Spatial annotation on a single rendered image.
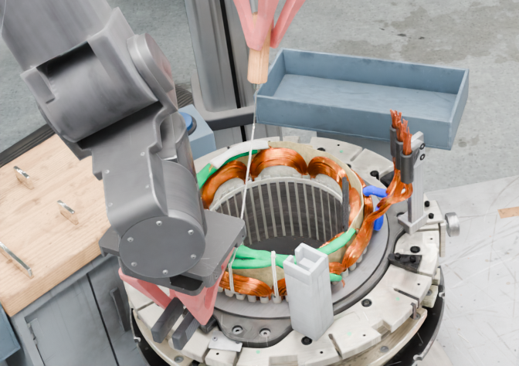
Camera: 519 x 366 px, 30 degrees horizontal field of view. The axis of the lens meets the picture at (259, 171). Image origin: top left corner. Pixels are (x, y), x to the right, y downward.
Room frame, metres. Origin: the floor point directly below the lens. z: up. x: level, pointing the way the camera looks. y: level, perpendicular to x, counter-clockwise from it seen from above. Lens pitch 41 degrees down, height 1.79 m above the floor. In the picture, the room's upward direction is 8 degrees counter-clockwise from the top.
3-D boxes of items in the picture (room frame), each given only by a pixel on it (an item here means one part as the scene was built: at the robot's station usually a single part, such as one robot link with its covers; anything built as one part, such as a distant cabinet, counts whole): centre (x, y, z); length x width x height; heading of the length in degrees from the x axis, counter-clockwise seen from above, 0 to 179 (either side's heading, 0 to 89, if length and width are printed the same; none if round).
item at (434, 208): (0.69, -0.17, 1.07); 0.04 x 0.02 x 0.05; 0
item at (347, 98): (0.96, -0.14, 0.92); 0.25 x 0.11 x 0.28; 64
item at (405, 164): (0.66, -0.13, 1.21); 0.04 x 0.04 x 0.03; 42
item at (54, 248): (0.82, 0.26, 1.05); 0.20 x 0.19 x 0.02; 128
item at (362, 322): (0.69, -0.01, 1.09); 0.32 x 0.32 x 0.01
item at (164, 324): (0.54, 0.09, 1.17); 0.04 x 0.01 x 0.02; 148
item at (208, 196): (0.75, 0.04, 1.12); 0.06 x 0.02 x 0.04; 132
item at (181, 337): (0.53, 0.08, 1.17); 0.04 x 0.01 x 0.02; 148
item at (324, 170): (0.73, -0.07, 1.12); 0.06 x 0.02 x 0.04; 42
